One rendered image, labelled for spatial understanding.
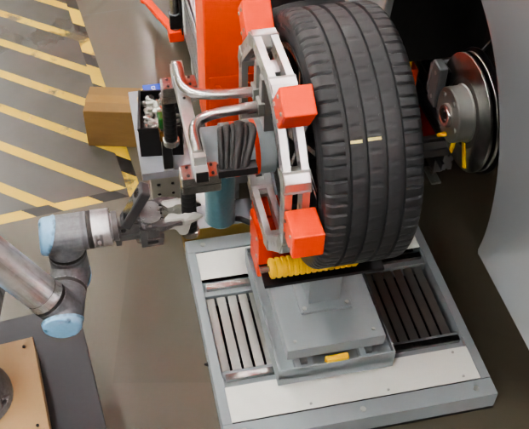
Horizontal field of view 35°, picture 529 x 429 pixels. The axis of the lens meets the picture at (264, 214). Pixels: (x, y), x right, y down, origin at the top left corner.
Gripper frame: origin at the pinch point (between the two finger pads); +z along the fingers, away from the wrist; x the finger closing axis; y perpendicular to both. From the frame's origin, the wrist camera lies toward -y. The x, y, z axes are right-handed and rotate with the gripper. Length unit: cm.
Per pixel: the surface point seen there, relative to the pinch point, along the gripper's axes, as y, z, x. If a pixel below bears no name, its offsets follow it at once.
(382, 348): 68, 54, 2
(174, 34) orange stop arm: 73, 16, -184
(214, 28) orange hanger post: -8, 15, -63
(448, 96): -7, 70, -21
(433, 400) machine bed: 75, 65, 19
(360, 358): 67, 46, 5
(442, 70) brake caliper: -8, 72, -31
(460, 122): -5, 71, -13
